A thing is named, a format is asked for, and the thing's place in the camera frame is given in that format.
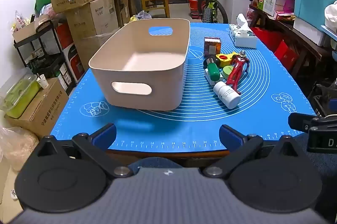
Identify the red bucket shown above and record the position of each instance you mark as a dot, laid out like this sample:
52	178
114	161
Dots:
194	6

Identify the yellow red toy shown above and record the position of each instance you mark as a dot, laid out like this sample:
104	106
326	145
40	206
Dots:
222	60

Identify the tall white-panel cardboard box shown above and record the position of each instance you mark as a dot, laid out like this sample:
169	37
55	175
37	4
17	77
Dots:
92	16

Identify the white charger block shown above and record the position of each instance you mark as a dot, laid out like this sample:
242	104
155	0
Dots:
212	81

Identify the white printed tissue box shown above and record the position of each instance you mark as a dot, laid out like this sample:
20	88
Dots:
243	37

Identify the white pill bottle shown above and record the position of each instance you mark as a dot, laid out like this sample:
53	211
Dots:
227	96

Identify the red gift boxes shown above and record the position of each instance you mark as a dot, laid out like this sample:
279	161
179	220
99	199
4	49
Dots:
281	51

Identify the green bottle with silver cap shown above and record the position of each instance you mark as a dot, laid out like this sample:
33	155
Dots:
213	72

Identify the small brown square box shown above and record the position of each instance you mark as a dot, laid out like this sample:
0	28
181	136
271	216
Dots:
212	47

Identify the light blue plastic crate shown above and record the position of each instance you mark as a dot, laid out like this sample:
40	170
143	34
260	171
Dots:
313	2

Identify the person's jeans leg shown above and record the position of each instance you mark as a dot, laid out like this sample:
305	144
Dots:
155	162
323	168

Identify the green round tin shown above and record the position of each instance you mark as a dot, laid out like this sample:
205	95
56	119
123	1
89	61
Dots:
226	71

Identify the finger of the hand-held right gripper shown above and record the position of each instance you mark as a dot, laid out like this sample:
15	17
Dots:
300	121

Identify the beige plastic storage bin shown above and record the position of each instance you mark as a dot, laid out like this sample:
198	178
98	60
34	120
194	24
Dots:
147	93

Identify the red hero action figure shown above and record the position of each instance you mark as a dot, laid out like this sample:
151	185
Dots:
234	73

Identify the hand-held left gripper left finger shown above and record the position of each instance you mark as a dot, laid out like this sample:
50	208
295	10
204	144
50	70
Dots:
105	135

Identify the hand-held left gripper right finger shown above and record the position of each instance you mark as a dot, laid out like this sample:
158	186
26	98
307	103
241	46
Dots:
229	136

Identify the black shelf cart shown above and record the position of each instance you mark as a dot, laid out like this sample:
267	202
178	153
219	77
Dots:
51	66

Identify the clear bag of grain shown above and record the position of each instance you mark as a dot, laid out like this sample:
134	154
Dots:
18	145

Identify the brown cardboard box black print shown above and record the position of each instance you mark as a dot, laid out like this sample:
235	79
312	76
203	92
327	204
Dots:
39	110

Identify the blue silicone baking mat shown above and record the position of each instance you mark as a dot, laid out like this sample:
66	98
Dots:
184	131

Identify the dark wooden side table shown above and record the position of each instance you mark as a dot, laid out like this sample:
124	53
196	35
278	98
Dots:
297	34

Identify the white paper cup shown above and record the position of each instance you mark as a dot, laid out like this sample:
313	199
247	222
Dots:
43	81

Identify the red and white appliance box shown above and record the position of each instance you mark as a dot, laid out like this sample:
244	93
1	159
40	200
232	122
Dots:
72	55

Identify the green clear-lid food container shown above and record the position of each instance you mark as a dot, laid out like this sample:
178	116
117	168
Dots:
18	97

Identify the open cardboard box on cart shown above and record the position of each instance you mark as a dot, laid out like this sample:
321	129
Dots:
29	29

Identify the green and white carton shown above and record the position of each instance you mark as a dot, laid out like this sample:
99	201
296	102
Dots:
268	1

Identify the grey plastic bag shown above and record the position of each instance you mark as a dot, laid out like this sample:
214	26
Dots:
142	16

